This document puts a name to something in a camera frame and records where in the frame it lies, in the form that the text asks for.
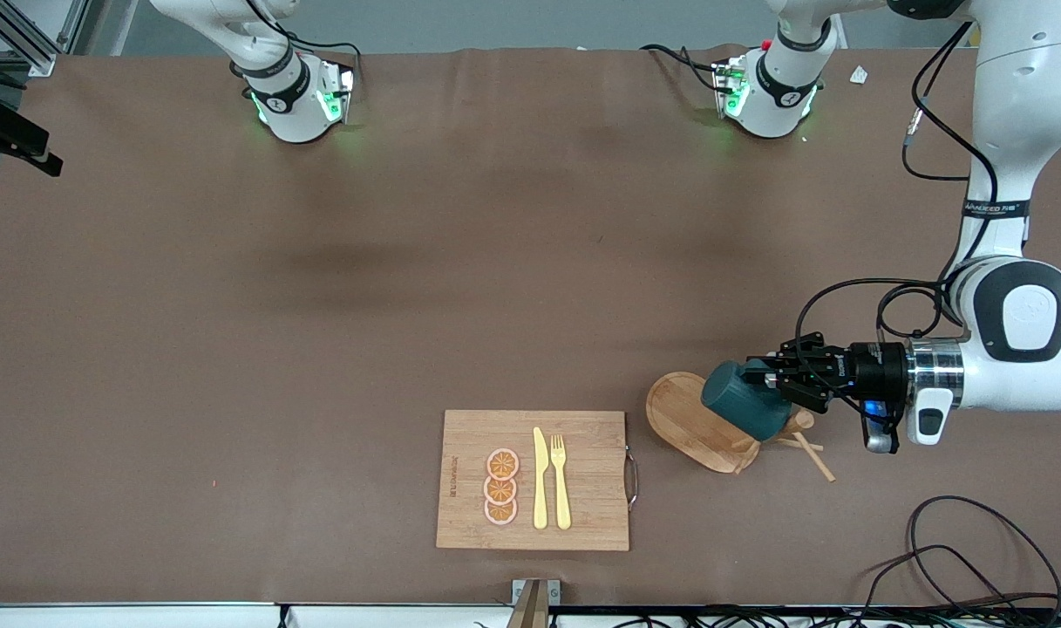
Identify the dark green ribbed cup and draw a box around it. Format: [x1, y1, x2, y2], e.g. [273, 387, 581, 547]
[701, 358, 795, 442]

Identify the wooden cup rack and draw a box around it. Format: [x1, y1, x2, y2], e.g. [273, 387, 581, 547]
[645, 371, 837, 483]

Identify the bamboo cutting board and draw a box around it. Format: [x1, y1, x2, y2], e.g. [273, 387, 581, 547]
[435, 409, 641, 552]

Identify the yellow plastic fork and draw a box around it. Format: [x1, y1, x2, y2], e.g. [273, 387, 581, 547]
[551, 434, 573, 531]

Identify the yellow plastic knife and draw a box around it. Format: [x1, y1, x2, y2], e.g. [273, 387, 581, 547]
[533, 427, 550, 530]

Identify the aluminium frame profile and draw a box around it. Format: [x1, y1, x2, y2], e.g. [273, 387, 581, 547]
[0, 0, 92, 79]

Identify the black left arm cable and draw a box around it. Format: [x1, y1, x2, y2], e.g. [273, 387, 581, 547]
[795, 22, 1033, 352]

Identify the black base cable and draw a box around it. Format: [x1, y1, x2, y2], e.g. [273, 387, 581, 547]
[639, 44, 728, 93]

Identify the metal bracket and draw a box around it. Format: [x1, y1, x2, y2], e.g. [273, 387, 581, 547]
[506, 578, 562, 628]

